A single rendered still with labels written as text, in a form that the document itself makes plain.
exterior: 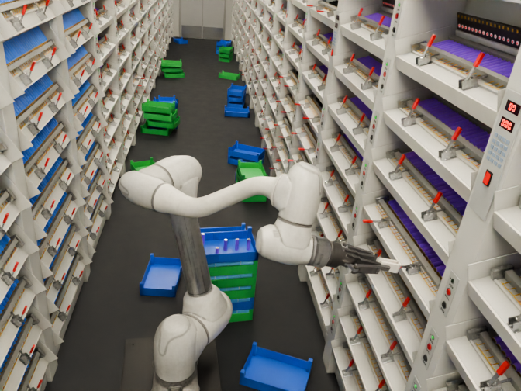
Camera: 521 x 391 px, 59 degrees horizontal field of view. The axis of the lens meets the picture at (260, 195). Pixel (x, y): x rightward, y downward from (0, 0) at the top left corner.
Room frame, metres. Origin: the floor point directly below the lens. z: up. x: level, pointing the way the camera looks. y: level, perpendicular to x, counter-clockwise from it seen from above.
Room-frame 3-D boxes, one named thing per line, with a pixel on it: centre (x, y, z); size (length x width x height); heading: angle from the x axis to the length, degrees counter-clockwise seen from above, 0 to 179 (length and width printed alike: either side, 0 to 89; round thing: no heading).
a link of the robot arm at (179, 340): (1.26, 0.26, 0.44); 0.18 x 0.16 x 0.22; 152
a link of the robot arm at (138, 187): (1.38, 0.40, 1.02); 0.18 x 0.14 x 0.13; 62
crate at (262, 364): (1.53, -0.15, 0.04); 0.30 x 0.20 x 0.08; 75
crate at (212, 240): (1.95, 0.15, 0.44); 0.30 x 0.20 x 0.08; 105
